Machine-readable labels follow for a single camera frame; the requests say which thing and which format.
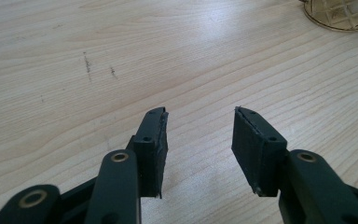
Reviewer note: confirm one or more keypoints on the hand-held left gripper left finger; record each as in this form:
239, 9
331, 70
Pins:
150, 155

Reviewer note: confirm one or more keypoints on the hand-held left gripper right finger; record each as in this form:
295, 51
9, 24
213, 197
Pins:
256, 155

